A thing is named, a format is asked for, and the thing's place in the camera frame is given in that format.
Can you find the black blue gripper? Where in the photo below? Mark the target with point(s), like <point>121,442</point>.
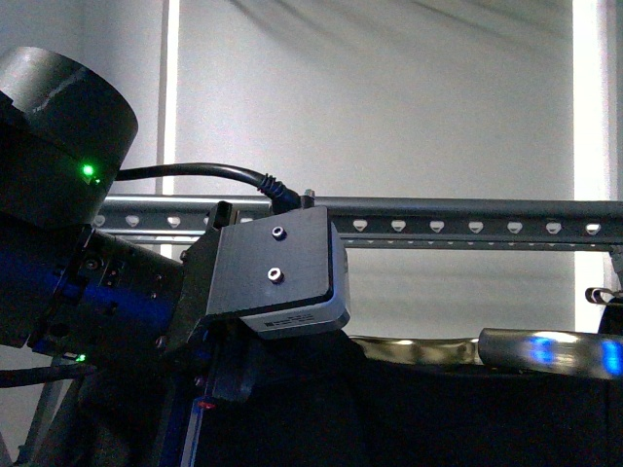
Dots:
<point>153,360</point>

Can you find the black printed t-shirt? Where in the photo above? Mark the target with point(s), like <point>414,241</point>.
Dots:
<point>319,401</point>

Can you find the metal clothes hanger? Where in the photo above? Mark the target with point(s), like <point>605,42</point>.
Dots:
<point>603,296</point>

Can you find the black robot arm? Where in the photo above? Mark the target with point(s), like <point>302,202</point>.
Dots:
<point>65,132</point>

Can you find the perforated metal rack beam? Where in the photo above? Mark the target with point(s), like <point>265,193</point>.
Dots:
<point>396,223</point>

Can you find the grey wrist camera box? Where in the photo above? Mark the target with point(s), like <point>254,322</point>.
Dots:
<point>283,276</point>

